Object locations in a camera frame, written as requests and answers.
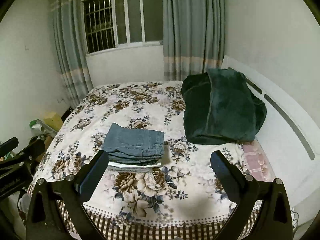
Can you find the green white floor clutter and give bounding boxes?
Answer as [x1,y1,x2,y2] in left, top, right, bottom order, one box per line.
[29,119,57,138]

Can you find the pink pillow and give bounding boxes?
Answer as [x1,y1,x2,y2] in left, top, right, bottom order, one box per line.
[243,139,276,182]

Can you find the yellow cardboard box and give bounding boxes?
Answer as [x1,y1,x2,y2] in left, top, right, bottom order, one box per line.
[43,112,63,132]

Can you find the white bed headboard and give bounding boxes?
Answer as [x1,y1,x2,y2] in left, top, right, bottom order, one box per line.
[222,56,319,225]

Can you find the floral bed blanket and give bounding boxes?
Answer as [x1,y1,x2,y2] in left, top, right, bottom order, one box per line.
[27,81,266,240]

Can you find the folded blue jeans stack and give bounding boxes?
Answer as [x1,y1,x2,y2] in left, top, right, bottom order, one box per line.
[101,123,164,165]

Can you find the white board under jeans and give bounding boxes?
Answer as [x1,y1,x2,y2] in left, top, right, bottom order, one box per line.
[108,161,161,168]

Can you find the dark green plush blanket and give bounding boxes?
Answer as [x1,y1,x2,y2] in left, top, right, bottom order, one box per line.
[181,69,267,145]

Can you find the grey-blue left curtain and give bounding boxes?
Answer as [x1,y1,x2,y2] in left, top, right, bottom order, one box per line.
[50,0,93,108]

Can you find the grey-blue curtain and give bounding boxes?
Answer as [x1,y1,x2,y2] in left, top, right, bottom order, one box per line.
[163,0,226,80]
[50,0,93,108]

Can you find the white framed barred window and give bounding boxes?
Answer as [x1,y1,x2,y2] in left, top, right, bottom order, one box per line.
[81,0,163,54]

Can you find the grey-blue right curtain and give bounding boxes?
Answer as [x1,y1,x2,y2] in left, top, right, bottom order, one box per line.
[163,0,226,80]

